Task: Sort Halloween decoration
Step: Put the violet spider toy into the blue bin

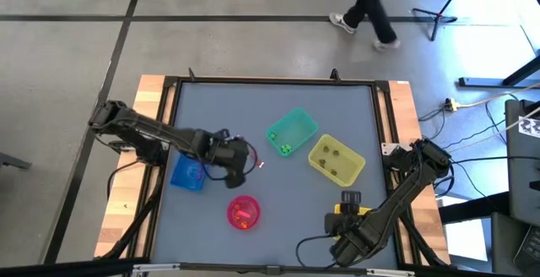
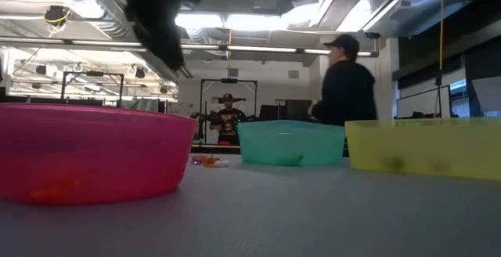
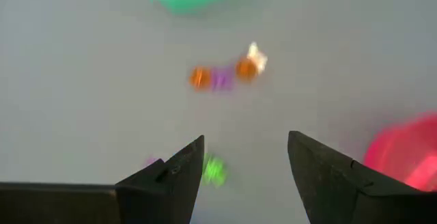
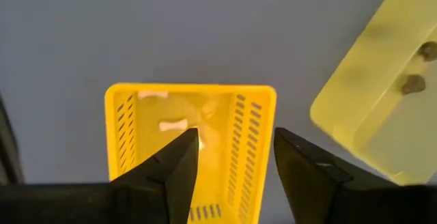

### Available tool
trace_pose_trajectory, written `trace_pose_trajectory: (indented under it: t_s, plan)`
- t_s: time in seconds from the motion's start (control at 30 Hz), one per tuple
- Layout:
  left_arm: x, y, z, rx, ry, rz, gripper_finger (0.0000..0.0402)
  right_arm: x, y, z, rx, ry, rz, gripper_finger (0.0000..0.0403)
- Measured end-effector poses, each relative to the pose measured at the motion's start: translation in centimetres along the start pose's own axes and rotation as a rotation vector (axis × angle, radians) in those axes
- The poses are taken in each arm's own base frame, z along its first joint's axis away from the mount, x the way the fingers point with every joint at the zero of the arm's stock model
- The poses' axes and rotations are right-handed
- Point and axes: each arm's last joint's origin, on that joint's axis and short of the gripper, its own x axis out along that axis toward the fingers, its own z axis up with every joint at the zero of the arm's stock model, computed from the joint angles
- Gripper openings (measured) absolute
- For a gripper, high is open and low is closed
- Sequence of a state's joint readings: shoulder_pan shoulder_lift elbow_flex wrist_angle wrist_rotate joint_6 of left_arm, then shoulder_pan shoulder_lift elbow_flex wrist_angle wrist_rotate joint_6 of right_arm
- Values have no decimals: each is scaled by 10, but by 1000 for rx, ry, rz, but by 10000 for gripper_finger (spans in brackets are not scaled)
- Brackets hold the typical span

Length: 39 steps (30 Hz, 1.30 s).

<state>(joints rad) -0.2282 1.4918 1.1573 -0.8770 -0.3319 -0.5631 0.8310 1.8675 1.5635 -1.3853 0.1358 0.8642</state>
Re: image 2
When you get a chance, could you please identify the person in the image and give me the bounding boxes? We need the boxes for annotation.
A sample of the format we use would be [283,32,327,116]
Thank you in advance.
[307,33,379,128]
[208,92,248,147]

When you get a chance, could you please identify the grey ceiling ventilation box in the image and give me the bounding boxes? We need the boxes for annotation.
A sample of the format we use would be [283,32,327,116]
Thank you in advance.
[253,0,283,16]

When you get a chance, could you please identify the black equipment cabinet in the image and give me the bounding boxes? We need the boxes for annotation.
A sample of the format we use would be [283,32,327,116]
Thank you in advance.
[258,99,315,123]

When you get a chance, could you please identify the translucent pink plastic bowl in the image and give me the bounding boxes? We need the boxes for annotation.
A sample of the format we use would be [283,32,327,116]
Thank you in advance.
[0,102,197,205]

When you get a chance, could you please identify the translucent teal plastic bin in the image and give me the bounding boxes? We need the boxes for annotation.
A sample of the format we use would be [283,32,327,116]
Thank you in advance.
[236,119,346,168]

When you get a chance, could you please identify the black light stand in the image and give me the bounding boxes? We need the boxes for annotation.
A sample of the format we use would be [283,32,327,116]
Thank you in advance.
[434,63,445,119]

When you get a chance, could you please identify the translucent yellow plastic bin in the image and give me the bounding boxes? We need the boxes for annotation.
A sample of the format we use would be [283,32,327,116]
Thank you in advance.
[344,116,501,182]

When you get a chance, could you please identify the grey monitor screen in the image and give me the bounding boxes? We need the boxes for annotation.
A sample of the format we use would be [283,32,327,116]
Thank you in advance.
[471,75,501,114]

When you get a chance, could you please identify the black metal gantry frame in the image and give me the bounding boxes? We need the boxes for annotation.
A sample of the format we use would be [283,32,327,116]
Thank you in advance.
[59,70,125,108]
[198,78,259,145]

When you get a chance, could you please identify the yellow ceiling cable reel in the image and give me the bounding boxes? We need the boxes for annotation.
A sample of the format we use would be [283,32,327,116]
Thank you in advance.
[42,5,72,27]

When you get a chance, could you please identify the black table frame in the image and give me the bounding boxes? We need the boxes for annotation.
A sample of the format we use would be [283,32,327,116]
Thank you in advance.
[191,143,350,158]

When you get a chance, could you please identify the large metal ceiling duct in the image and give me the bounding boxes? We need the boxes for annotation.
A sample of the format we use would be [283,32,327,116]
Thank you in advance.
[315,0,481,38]

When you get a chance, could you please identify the yellow hanging cord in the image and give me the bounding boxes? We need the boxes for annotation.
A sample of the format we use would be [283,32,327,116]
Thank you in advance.
[439,0,446,72]

